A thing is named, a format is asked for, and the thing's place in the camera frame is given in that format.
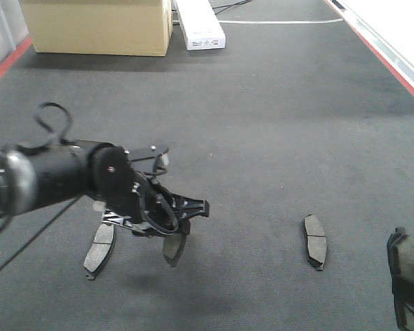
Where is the grey brake pad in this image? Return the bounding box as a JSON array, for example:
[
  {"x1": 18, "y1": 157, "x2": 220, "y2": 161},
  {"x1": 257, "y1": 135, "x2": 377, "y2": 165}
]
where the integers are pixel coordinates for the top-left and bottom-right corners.
[
  {"x1": 83, "y1": 223, "x2": 116, "y2": 281},
  {"x1": 303, "y1": 214, "x2": 328, "y2": 271},
  {"x1": 386, "y1": 227, "x2": 414, "y2": 276},
  {"x1": 162, "y1": 233, "x2": 187, "y2": 268}
]

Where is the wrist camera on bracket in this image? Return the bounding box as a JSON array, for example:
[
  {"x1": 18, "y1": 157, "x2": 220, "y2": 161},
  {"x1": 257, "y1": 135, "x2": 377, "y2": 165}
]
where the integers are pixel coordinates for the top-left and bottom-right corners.
[{"x1": 126, "y1": 143, "x2": 170, "y2": 176}]

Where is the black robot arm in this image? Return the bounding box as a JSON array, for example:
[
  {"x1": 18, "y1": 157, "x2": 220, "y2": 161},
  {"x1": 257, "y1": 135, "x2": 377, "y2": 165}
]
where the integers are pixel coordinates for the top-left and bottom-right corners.
[{"x1": 0, "y1": 138, "x2": 210, "y2": 237}]

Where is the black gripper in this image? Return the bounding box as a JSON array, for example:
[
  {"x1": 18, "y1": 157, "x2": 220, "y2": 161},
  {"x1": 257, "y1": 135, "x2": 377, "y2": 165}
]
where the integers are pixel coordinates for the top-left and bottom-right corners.
[{"x1": 89, "y1": 143, "x2": 210, "y2": 237}]

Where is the black floor cable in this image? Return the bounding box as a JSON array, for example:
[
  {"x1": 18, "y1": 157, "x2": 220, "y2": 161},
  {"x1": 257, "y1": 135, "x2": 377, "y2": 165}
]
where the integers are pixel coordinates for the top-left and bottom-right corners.
[{"x1": 210, "y1": 0, "x2": 253, "y2": 14}]

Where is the large cardboard box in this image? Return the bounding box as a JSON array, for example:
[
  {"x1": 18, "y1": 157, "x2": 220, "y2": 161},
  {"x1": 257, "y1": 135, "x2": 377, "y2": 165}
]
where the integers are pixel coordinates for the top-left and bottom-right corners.
[{"x1": 21, "y1": 1, "x2": 173, "y2": 57}]

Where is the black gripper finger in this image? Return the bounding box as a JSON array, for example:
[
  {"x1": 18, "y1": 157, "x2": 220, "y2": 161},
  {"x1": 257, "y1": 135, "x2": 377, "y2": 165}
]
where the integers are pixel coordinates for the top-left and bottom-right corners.
[{"x1": 391, "y1": 274, "x2": 414, "y2": 330}]

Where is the long white carton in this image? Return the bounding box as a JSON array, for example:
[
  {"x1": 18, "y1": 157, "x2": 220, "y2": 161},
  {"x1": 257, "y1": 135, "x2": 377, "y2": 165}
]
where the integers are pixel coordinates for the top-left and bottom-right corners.
[{"x1": 174, "y1": 0, "x2": 226, "y2": 51}]

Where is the dark grey conveyor belt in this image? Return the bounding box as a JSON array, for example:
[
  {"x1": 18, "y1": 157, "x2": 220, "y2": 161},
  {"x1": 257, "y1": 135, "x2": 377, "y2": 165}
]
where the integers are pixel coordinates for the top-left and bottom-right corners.
[{"x1": 0, "y1": 0, "x2": 414, "y2": 331}]

